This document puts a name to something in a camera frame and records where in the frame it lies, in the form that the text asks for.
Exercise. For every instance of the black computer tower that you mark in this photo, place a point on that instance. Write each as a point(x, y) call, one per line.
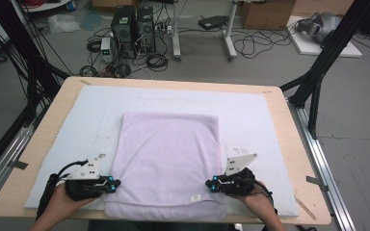
point(123, 29)
point(146, 29)

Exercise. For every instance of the white foam mat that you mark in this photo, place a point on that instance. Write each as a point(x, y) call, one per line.
point(253, 106)

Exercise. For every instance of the person's lap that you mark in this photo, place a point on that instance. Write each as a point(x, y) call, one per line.
point(157, 227)

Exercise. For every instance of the round black device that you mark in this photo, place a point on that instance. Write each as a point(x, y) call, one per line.
point(122, 70)

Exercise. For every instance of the grey headset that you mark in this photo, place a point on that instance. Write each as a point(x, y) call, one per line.
point(324, 25)

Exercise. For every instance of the large cardboard box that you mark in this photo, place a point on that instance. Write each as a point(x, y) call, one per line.
point(266, 14)

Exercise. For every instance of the black flat device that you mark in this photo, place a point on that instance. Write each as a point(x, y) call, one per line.
point(212, 21)

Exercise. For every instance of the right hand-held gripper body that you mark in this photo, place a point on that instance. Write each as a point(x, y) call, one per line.
point(237, 183)

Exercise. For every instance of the thin wooden stick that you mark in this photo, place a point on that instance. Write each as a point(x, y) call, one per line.
point(305, 208)

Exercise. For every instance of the clear plastic bag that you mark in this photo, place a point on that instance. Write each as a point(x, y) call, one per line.
point(62, 23)

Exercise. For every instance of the white desk leg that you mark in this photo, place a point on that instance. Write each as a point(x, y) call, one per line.
point(176, 32)
point(228, 32)

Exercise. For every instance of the wooden table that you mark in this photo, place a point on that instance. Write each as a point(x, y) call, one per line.
point(302, 138)

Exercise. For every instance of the aluminium rail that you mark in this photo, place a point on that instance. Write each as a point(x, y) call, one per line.
point(3, 157)
point(324, 173)

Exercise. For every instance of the person's right hand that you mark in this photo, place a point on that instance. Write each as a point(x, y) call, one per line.
point(257, 202)

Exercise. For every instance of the person's left hand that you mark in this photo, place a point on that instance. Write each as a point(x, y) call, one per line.
point(61, 202)

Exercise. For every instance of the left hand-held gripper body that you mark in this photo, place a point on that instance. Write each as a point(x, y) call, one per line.
point(85, 187)

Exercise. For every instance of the black frame strut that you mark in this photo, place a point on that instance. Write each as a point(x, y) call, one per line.
point(334, 45)

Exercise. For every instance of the blue can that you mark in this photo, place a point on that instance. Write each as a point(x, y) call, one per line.
point(71, 6)

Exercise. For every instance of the white floor board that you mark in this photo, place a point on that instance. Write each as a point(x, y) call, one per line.
point(305, 47)

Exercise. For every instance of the black tape piece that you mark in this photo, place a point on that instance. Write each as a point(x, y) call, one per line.
point(314, 180)
point(20, 164)

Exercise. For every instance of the white power supply box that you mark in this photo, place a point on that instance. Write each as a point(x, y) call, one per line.
point(106, 48)

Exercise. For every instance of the lilac printed towel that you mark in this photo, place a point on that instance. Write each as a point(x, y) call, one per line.
point(167, 160)

